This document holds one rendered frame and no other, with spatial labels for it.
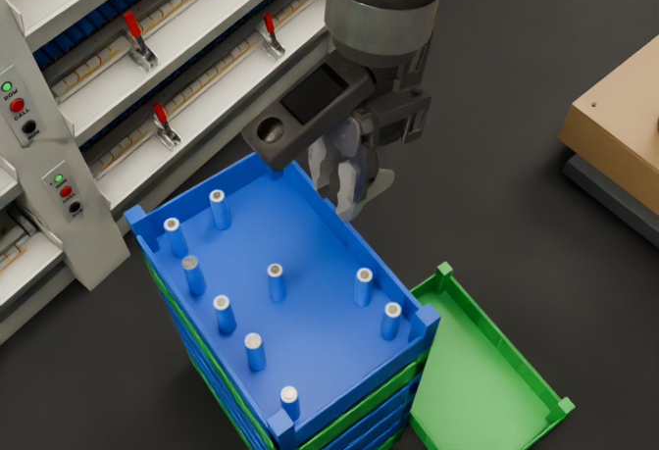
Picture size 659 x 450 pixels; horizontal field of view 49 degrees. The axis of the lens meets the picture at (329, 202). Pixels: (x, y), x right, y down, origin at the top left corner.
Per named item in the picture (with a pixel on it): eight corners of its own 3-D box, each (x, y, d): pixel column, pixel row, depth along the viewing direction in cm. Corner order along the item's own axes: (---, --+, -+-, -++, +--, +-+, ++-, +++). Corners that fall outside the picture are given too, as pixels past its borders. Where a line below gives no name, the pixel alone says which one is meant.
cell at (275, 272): (289, 296, 82) (286, 271, 77) (276, 305, 82) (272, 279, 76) (280, 284, 83) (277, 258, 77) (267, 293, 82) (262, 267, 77)
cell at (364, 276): (373, 301, 82) (377, 275, 76) (360, 310, 81) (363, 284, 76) (363, 289, 83) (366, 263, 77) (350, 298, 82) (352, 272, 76)
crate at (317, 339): (432, 344, 79) (442, 316, 73) (280, 458, 73) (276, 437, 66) (278, 165, 92) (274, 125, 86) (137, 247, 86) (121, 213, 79)
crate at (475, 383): (562, 421, 115) (577, 406, 108) (465, 499, 109) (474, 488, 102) (439, 281, 128) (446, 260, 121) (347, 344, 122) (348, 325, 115)
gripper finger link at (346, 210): (398, 220, 75) (406, 146, 69) (352, 241, 72) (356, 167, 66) (379, 204, 76) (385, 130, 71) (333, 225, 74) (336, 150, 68)
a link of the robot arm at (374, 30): (375, 22, 53) (302, -40, 58) (365, 75, 56) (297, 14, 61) (465, -6, 57) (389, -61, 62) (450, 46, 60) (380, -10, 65)
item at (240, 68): (336, 21, 147) (358, -19, 134) (109, 219, 122) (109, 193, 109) (265, -49, 147) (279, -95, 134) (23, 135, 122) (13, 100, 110)
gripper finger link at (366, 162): (376, 206, 69) (382, 128, 63) (363, 212, 68) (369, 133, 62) (346, 180, 72) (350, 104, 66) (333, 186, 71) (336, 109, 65)
